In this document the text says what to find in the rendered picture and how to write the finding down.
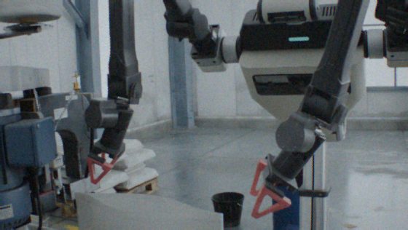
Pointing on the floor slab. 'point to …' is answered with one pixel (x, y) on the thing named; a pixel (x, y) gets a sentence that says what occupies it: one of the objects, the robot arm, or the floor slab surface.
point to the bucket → (229, 207)
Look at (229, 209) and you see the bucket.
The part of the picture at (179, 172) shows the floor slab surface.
